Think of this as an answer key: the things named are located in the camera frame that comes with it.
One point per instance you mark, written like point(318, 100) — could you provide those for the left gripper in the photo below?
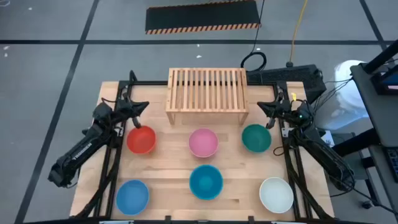
point(124, 107)

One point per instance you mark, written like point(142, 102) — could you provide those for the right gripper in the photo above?
point(284, 107)

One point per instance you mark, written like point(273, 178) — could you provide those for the red bowl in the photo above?
point(141, 140)

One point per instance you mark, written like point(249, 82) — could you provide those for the green bowl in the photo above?
point(256, 138)

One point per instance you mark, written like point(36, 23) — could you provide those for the pink bowl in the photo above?
point(203, 142)

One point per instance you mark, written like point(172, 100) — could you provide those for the white bowl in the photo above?
point(276, 195)

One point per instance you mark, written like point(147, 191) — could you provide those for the blue bowl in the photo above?
point(132, 197)

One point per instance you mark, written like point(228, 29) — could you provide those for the teal bowl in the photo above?
point(206, 182)

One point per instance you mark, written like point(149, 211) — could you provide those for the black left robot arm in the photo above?
point(77, 152)

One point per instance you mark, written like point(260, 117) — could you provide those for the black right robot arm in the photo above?
point(323, 155)

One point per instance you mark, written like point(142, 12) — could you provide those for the wooden slatted shelf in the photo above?
point(206, 90)

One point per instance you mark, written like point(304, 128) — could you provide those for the white paper sheet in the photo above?
point(329, 138)

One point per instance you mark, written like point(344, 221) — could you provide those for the white bag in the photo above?
point(348, 102)

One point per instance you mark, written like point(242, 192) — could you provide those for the black desk leg bar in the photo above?
point(357, 144)

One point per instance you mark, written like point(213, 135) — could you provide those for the grey desk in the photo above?
point(379, 118)

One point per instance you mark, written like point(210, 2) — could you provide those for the black hazard-striped floor mat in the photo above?
point(202, 15)

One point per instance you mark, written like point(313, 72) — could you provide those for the black monitor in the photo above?
point(385, 82)

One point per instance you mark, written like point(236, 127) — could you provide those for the black pole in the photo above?
point(382, 56)

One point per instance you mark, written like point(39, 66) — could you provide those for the black keyboard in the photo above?
point(393, 165)

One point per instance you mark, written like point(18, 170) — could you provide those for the black caster wheel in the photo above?
point(367, 204)

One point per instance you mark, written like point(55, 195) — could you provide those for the silver frame bracket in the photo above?
point(119, 132)
point(286, 132)

